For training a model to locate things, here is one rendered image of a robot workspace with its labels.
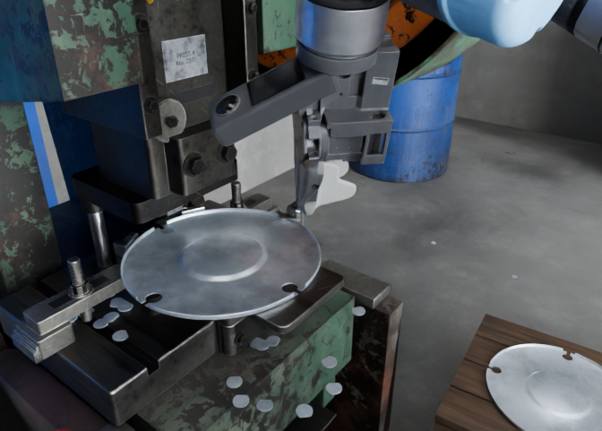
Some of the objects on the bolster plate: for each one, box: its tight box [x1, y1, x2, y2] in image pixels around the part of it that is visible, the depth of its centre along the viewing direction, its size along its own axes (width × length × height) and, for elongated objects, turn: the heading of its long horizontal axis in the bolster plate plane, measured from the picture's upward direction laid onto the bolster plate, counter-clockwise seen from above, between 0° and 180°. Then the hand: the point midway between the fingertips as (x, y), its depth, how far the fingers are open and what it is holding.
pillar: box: [88, 211, 112, 268], centre depth 81 cm, size 2×2×14 cm
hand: (300, 205), depth 59 cm, fingers closed
